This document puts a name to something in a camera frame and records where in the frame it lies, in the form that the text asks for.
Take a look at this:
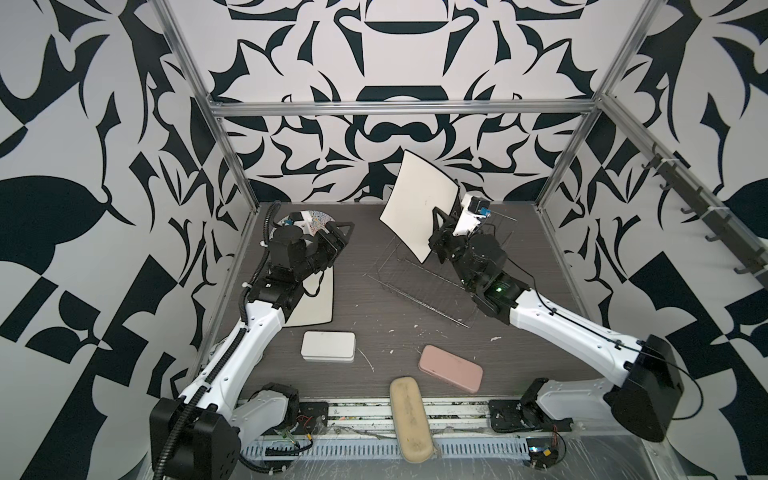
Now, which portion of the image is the round speckled plate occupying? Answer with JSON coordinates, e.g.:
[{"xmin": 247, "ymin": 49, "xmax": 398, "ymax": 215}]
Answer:
[{"xmin": 276, "ymin": 210, "xmax": 333, "ymax": 236}]

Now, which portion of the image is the black wall hook rail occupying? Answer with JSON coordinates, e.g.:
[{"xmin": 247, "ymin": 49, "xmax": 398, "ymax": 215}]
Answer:
[{"xmin": 641, "ymin": 143, "xmax": 767, "ymax": 289}]

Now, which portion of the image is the white square plate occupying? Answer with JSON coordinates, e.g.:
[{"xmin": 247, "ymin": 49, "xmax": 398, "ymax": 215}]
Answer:
[{"xmin": 380, "ymin": 151, "xmax": 459, "ymax": 263}]

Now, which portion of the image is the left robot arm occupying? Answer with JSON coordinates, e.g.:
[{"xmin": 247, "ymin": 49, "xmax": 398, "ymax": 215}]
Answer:
[{"xmin": 149, "ymin": 202, "xmax": 355, "ymax": 479}]

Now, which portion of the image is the pink rectangular case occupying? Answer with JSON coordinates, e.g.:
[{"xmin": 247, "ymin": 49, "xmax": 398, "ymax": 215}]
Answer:
[{"xmin": 418, "ymin": 345, "xmax": 484, "ymax": 394}]

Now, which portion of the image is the cream square plate black rim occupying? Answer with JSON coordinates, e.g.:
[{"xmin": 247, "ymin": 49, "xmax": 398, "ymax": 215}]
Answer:
[{"xmin": 284, "ymin": 267, "xmax": 334, "ymax": 328}]

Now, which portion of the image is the white rectangular case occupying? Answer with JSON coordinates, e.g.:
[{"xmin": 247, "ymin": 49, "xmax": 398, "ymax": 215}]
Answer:
[{"xmin": 300, "ymin": 331, "xmax": 356, "ymax": 363}]

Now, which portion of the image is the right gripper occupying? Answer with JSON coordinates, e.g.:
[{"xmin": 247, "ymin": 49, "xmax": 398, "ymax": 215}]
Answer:
[{"xmin": 434, "ymin": 205, "xmax": 484, "ymax": 292}]

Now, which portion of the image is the wire dish rack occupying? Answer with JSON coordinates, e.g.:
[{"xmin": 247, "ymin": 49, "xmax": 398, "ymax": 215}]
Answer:
[{"xmin": 365, "ymin": 217, "xmax": 479, "ymax": 329}]

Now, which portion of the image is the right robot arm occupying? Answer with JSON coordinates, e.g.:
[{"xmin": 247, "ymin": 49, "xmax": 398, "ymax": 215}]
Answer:
[{"xmin": 428, "ymin": 207, "xmax": 684, "ymax": 442}]

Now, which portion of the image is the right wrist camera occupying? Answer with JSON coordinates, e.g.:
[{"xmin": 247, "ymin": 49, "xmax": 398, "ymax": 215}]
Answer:
[{"xmin": 453, "ymin": 193, "xmax": 490, "ymax": 237}]

